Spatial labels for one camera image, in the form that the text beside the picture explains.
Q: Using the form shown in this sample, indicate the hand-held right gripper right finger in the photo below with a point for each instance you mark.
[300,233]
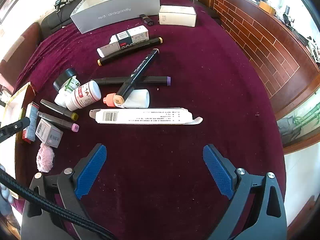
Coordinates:
[218,172]

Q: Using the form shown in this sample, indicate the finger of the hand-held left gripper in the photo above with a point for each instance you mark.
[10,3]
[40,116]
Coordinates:
[15,127]

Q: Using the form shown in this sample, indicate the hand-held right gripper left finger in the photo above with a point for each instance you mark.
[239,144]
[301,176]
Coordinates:
[91,171]

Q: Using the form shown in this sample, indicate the red and grey box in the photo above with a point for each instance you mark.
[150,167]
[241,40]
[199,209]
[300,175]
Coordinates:
[31,112]

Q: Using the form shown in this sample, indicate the gold-edged tray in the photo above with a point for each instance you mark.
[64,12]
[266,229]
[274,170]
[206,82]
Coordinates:
[15,102]

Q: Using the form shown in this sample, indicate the small grey box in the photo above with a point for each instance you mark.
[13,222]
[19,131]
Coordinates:
[48,132]

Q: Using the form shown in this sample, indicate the grey marker pink cap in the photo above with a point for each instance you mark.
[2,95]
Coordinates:
[57,121]

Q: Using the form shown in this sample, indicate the pink scrunchie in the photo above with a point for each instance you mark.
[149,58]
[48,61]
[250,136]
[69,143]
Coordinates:
[45,158]

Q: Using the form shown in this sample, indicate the grey marker olive cap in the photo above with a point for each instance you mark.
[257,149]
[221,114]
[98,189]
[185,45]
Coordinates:
[57,108]

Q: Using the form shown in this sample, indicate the white bottle green label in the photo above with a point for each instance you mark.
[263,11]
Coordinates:
[67,88]

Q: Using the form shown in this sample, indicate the black tape roll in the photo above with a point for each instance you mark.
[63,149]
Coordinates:
[62,76]

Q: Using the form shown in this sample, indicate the white pill bottle red label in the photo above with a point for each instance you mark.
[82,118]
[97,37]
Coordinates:
[83,95]

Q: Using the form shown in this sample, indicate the long white barcode box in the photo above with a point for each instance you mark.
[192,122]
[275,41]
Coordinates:
[150,116]

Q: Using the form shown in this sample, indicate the white glue bottle orange cap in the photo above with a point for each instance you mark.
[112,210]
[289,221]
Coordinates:
[138,98]

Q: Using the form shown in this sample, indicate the black marker purple cap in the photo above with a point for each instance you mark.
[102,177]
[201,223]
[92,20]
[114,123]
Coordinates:
[110,80]

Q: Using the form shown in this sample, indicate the black marker beige cap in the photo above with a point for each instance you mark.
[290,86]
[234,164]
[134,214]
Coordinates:
[137,73]

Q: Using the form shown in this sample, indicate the black marker yellow caps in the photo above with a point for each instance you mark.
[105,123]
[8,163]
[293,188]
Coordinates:
[125,51]

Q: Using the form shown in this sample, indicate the white tube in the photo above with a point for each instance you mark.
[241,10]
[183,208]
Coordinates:
[130,37]

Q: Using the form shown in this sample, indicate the maroon table cloth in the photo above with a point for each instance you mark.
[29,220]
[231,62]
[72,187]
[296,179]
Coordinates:
[175,142]

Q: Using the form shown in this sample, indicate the maroon armchair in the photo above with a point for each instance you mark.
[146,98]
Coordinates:
[17,55]

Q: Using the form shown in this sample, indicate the bamboo painting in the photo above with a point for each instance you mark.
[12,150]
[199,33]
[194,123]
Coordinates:
[300,122]

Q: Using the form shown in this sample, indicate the black sofa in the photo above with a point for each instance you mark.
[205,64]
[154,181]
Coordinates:
[53,20]

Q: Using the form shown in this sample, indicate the large white cardboard box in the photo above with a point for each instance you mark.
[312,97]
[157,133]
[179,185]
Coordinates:
[112,7]

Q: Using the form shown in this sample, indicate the small white cardboard box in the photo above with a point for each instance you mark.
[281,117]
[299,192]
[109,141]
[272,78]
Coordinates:
[177,16]

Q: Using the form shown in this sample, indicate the small dark box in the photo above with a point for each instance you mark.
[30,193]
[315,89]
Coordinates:
[147,19]

